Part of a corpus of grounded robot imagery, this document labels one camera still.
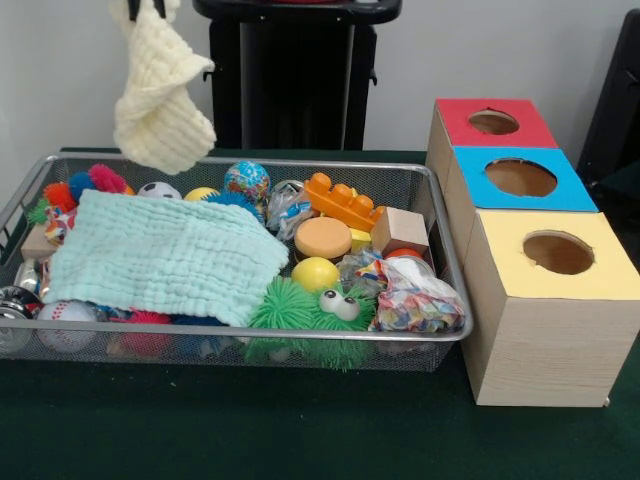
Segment small yellow ball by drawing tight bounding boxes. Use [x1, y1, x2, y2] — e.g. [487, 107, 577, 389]
[291, 257, 341, 294]

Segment colourful printed packet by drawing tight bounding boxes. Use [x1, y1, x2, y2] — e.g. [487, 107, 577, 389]
[370, 255, 468, 334]

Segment orange toy building blocks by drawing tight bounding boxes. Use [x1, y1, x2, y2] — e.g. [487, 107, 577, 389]
[303, 172, 387, 233]

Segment black and white soccer ball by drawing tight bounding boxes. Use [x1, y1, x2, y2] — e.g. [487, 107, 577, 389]
[137, 181, 183, 201]

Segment small wooden cube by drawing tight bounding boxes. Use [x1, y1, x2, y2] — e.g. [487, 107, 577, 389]
[370, 207, 431, 259]

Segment round orange disc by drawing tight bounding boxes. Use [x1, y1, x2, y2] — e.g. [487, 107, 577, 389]
[294, 216, 353, 262]

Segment green spiky ball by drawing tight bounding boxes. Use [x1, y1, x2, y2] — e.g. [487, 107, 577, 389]
[247, 277, 319, 334]

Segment blue globe ball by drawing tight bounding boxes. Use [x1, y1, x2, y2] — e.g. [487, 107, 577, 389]
[224, 161, 272, 204]

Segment wooden box with three holes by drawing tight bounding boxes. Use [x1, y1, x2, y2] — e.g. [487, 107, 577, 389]
[426, 97, 640, 408]

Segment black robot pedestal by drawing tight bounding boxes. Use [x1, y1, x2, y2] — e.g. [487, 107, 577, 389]
[193, 0, 403, 151]

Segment mint green muslin cloth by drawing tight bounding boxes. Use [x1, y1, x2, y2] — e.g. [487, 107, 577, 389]
[45, 190, 291, 328]

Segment black upright panel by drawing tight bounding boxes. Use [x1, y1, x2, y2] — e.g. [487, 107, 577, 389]
[578, 10, 640, 188]

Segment cream yellow muslin cloth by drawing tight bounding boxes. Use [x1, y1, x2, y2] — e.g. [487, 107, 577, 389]
[110, 0, 218, 176]

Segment shallow clear mesh bin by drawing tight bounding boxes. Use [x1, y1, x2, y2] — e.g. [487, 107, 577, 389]
[0, 152, 473, 373]

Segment pink spiky ball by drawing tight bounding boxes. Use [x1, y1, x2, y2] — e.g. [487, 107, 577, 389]
[88, 164, 129, 197]

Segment dark green table cloth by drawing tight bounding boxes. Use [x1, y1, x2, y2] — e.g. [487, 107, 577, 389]
[0, 148, 640, 480]

